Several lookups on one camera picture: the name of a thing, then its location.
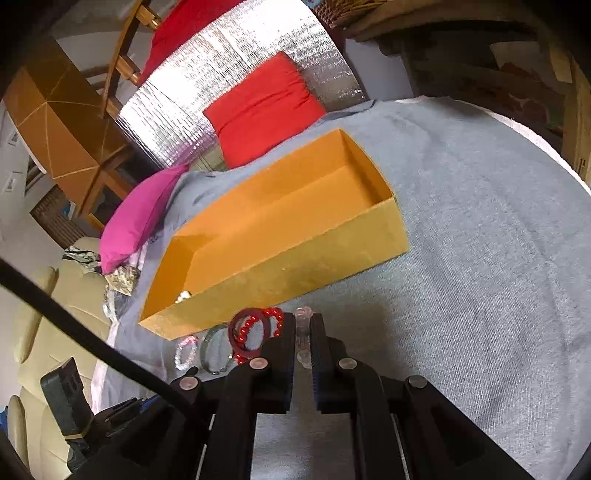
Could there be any metal bangle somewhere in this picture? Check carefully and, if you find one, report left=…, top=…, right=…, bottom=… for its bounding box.
left=199, top=324, right=234, bottom=376

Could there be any cream leather sofa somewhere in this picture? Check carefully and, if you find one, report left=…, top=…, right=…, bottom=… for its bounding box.
left=0, top=236, right=114, bottom=480

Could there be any red cushion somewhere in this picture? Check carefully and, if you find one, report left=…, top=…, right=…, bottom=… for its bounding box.
left=202, top=52, right=328, bottom=170
left=137, top=0, right=245, bottom=86

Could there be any wooden chair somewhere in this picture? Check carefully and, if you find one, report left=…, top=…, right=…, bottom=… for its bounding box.
left=99, top=0, right=162, bottom=121

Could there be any black white crumpled cloth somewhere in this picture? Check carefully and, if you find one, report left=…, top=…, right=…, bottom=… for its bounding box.
left=62, top=247, right=102, bottom=273

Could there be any grey blanket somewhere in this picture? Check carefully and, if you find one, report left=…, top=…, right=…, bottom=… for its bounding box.
left=90, top=95, right=591, bottom=480

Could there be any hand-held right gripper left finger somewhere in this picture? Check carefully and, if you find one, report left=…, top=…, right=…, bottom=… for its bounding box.
left=88, top=313, right=296, bottom=480

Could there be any silver foil sheet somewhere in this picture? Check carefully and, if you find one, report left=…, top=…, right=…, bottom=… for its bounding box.
left=115, top=0, right=370, bottom=172

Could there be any orange cardboard box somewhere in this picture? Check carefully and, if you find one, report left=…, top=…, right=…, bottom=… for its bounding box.
left=139, top=128, right=409, bottom=341

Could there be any patterned crumpled cloth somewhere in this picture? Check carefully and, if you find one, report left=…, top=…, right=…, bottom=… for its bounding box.
left=104, top=265, right=140, bottom=296

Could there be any pink white bead bracelet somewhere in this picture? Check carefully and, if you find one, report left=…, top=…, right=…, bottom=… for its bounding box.
left=174, top=335, right=199, bottom=371

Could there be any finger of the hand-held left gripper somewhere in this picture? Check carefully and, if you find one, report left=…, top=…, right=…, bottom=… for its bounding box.
left=107, top=395, right=160, bottom=423

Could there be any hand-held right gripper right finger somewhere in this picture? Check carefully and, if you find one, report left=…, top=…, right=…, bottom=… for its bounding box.
left=308, top=313, right=536, bottom=480

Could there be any dark red bangle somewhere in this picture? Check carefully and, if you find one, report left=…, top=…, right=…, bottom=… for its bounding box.
left=228, top=308, right=274, bottom=357

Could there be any orange wooden cabinet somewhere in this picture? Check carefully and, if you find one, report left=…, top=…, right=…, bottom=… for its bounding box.
left=2, top=34, right=139, bottom=232

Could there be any dark wooden furniture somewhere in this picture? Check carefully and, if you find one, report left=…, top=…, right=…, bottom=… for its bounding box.
left=344, top=0, right=591, bottom=185

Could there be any red bead bracelet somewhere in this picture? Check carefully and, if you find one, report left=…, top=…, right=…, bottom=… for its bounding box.
left=232, top=306, right=285, bottom=366

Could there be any pink cushion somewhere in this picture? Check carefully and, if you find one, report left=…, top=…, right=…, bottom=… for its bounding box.
left=99, top=162, right=190, bottom=275

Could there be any wicker basket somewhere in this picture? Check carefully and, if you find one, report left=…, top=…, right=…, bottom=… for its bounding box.
left=311, top=0, right=389, bottom=29

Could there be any light pink bed sheet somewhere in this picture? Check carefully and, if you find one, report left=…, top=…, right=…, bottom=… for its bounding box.
left=90, top=318, right=139, bottom=416

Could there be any clear crystal bead bracelet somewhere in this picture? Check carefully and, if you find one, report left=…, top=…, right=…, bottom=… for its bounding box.
left=294, top=307, right=315, bottom=368

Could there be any black cable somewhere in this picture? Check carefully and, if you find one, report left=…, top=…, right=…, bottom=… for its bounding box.
left=0, top=257, right=204, bottom=418

